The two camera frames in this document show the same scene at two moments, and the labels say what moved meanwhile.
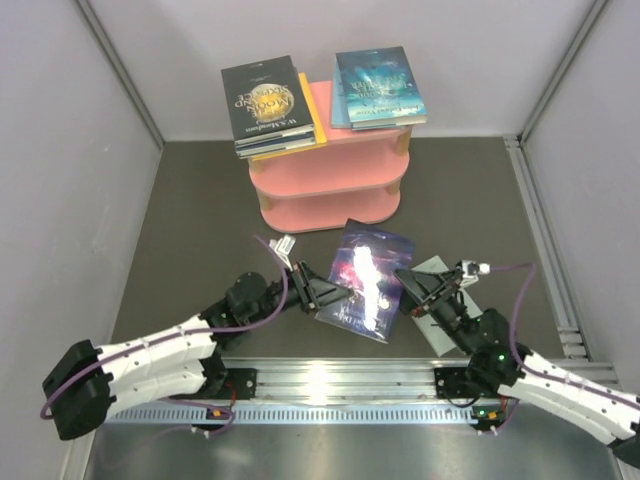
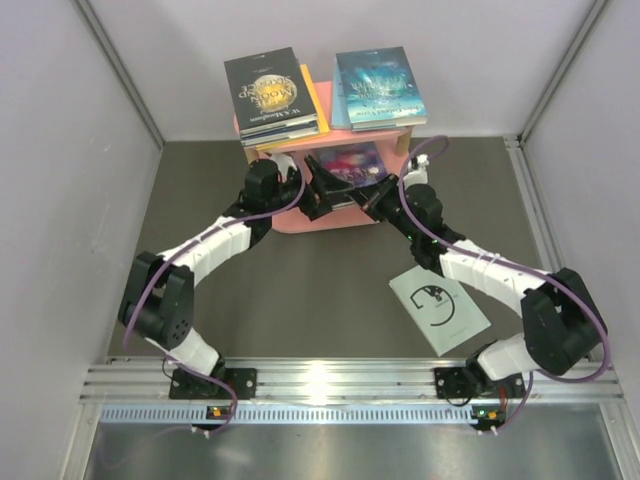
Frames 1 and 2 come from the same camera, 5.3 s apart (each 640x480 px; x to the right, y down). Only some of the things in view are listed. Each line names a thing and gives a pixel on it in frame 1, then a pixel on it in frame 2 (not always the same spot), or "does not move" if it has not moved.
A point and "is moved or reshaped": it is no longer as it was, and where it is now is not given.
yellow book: [320, 136] is moved or reshaped
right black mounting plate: [457, 383] does not move
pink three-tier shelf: [352, 181] does not move
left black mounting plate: [237, 384] does not move
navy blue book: [268, 142] to [291, 130]
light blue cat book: [340, 113] does not move
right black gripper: [417, 290] to [374, 196]
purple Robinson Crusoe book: [366, 259] to [355, 164]
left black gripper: [313, 290] to [314, 199]
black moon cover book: [267, 108] is moved or reshaped
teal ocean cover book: [379, 88] does not move
